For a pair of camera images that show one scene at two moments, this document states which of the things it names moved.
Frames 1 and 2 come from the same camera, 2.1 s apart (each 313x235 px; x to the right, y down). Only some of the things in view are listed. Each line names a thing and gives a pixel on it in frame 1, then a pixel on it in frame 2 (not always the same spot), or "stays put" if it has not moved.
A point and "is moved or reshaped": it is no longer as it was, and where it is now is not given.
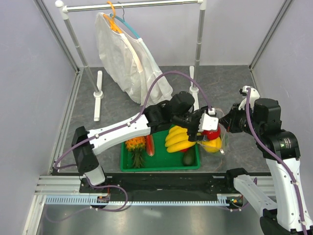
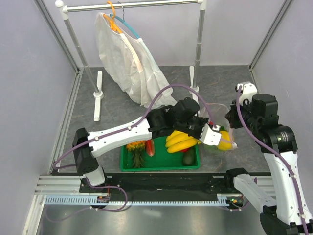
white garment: [129, 68] stays put
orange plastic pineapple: [135, 146] stays put
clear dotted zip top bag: [216, 141] is moved or reshaped
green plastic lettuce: [226, 138] → [212, 149]
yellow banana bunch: [177, 139] stays put
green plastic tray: [162, 159] stays put
